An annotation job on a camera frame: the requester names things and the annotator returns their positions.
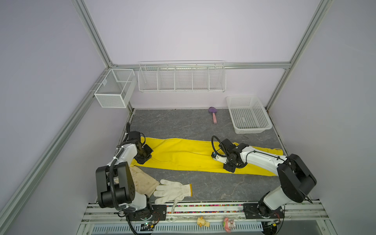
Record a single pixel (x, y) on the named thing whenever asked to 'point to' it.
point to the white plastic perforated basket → (247, 114)
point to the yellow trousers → (175, 152)
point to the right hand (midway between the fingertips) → (228, 162)
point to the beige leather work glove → (144, 183)
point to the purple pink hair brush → (213, 110)
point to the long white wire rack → (184, 76)
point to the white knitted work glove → (172, 192)
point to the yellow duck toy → (201, 222)
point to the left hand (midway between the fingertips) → (152, 155)
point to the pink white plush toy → (229, 224)
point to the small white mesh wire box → (115, 89)
